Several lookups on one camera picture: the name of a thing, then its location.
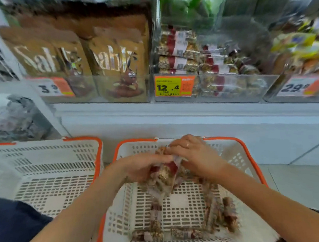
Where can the person's left hand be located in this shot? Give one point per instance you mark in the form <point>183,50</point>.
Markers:
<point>136,166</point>

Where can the person's right hand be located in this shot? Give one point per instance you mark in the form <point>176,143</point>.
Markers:
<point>201,156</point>

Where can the person's right fingers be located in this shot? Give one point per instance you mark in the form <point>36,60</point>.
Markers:
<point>183,146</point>

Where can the person's left fingers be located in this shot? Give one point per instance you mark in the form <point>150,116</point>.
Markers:
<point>160,159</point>

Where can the bunch of red-band nut bars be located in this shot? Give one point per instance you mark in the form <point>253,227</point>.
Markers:
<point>164,178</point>

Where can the person's left forearm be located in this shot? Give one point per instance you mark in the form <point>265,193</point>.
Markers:
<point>84,210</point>

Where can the person's right forearm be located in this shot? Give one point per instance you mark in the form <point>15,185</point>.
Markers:
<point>268,210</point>

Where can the white basket with orange rim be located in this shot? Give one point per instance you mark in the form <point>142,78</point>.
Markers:
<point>46,176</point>
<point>185,205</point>

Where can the yellow and orange price tag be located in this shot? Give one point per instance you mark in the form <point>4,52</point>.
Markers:
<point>173,86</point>

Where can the red-band nut bar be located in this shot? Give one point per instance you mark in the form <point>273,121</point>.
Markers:
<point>187,234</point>
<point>230,215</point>
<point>141,235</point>
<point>210,207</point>
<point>156,222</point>

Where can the stack of wrapped nut bars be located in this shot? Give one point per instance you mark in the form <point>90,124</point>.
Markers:
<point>209,62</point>

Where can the brown cookie bag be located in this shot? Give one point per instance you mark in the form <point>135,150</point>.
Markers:
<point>81,23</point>
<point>45,56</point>
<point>117,63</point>

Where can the white and orange price tag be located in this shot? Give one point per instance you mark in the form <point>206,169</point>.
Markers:
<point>51,87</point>
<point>304,86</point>

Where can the pile of green packets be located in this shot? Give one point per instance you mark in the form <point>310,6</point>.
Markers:
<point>188,10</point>

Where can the pile of dark wrapped snacks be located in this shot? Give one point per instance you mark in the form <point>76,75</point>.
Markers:
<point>14,120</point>

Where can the pile of yellow snack packets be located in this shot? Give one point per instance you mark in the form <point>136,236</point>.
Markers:
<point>308,46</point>

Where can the person's dark blue clothing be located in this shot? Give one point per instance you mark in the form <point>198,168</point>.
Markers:
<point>3,220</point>

